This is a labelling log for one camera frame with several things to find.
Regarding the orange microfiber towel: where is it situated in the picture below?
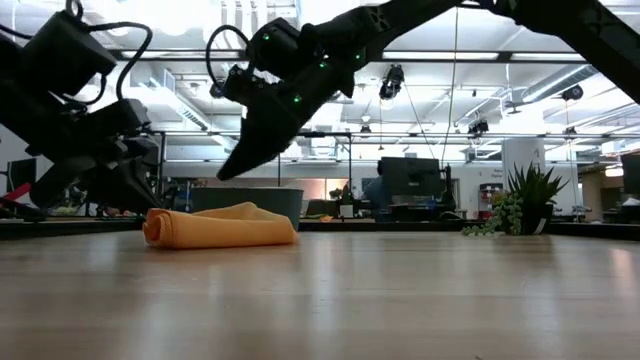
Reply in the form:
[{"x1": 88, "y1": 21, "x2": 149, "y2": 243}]
[{"x1": 142, "y1": 201, "x2": 299, "y2": 250}]

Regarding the pale trailing succulent sprig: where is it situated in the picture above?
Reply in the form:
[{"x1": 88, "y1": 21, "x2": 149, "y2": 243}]
[{"x1": 460, "y1": 192, "x2": 525, "y2": 238}]

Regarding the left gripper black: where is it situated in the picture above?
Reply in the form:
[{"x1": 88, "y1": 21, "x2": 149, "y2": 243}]
[{"x1": 0, "y1": 94, "x2": 164, "y2": 212}]

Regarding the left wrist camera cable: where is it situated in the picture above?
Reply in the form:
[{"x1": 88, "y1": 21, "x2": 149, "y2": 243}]
[{"x1": 64, "y1": 0, "x2": 154, "y2": 101}]

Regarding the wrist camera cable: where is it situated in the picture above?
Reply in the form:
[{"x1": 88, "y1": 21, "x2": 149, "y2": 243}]
[
  {"x1": 64, "y1": 0, "x2": 154, "y2": 101},
  {"x1": 205, "y1": 24, "x2": 251, "y2": 94}
]

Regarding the teal plastic bin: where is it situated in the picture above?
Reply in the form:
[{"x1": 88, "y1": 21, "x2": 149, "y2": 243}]
[{"x1": 189, "y1": 187, "x2": 305, "y2": 232}]

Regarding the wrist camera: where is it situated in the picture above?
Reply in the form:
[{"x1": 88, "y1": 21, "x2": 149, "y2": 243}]
[
  {"x1": 19, "y1": 9, "x2": 119, "y2": 97},
  {"x1": 222, "y1": 63, "x2": 274, "y2": 107}
]

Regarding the red and white shelf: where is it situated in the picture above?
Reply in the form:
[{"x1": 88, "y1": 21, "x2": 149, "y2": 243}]
[{"x1": 477, "y1": 182, "x2": 504, "y2": 220}]

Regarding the black background rack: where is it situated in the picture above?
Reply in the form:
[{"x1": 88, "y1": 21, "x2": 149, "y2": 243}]
[{"x1": 148, "y1": 130, "x2": 167, "y2": 201}]

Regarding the black aluminium rig frame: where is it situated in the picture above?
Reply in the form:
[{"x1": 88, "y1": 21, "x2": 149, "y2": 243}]
[{"x1": 0, "y1": 47, "x2": 640, "y2": 242}]

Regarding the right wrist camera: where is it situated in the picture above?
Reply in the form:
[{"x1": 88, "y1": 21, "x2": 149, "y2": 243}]
[{"x1": 222, "y1": 63, "x2": 274, "y2": 107}]

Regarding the red angled bar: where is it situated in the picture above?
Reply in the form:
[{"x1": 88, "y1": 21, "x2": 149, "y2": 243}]
[{"x1": 0, "y1": 182, "x2": 32, "y2": 202}]

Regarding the black computer monitor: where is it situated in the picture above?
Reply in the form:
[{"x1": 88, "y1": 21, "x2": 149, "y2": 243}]
[
  {"x1": 620, "y1": 152, "x2": 640, "y2": 196},
  {"x1": 380, "y1": 156, "x2": 442, "y2": 198},
  {"x1": 5, "y1": 158, "x2": 38, "y2": 194}
]

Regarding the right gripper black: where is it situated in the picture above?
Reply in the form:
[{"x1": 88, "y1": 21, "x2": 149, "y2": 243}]
[{"x1": 215, "y1": 58, "x2": 357, "y2": 183}]

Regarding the spiky potted green plant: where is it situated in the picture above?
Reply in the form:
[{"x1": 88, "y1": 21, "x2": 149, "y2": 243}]
[{"x1": 505, "y1": 160, "x2": 572, "y2": 236}]

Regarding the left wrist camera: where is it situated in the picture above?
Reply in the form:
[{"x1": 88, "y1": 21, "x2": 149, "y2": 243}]
[{"x1": 19, "y1": 9, "x2": 119, "y2": 97}]

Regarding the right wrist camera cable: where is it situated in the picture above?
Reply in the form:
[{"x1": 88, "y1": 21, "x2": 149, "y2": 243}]
[{"x1": 205, "y1": 24, "x2": 251, "y2": 94}]

